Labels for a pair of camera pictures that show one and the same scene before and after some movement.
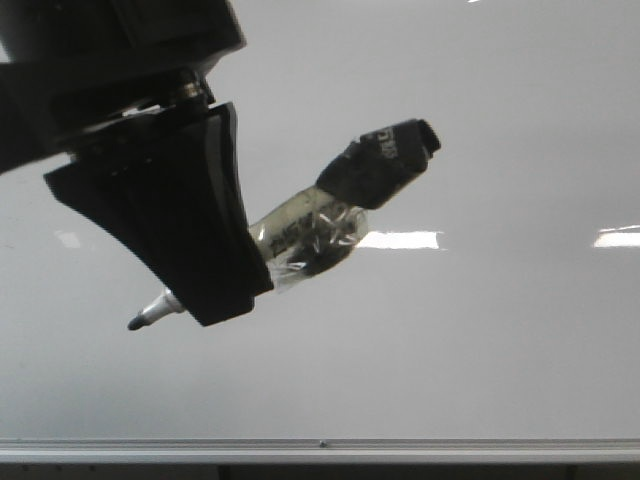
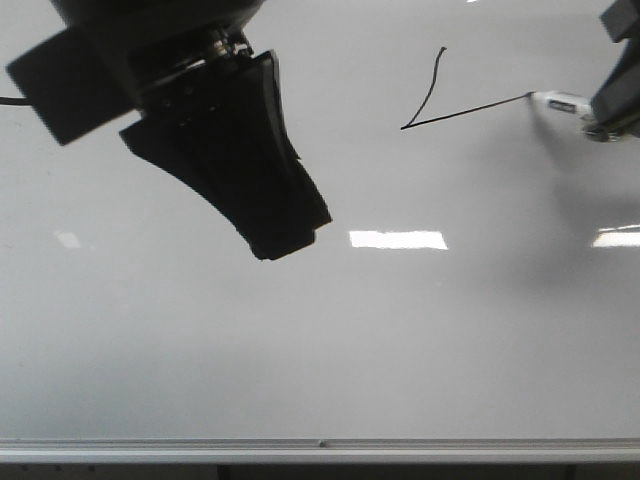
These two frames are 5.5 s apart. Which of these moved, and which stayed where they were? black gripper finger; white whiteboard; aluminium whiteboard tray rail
Moved: black gripper finger
Stayed: white whiteboard; aluminium whiteboard tray rail
